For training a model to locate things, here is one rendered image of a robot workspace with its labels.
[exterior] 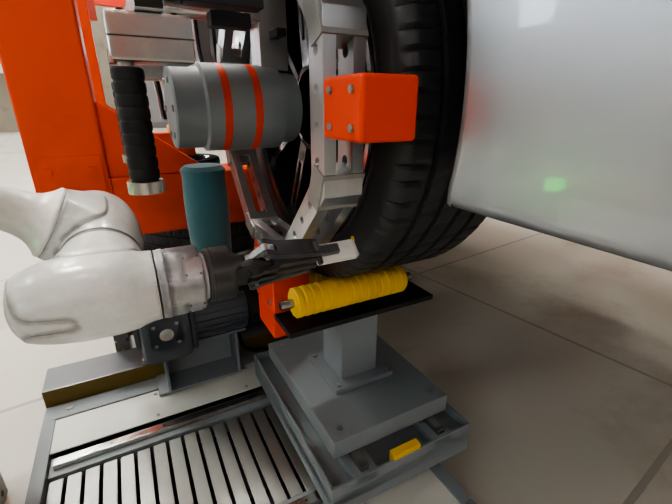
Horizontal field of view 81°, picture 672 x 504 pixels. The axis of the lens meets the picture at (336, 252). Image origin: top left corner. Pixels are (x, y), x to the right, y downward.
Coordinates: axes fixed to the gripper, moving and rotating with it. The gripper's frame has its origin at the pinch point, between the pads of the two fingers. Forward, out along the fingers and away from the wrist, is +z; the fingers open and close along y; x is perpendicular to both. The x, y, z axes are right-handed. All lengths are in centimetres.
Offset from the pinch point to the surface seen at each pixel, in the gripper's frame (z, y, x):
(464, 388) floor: 58, -59, -31
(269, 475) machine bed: -10, -51, -31
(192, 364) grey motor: -19, -80, 4
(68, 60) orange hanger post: -35, -23, 68
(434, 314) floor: 82, -88, -1
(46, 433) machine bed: -56, -75, -4
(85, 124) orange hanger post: -34, -33, 58
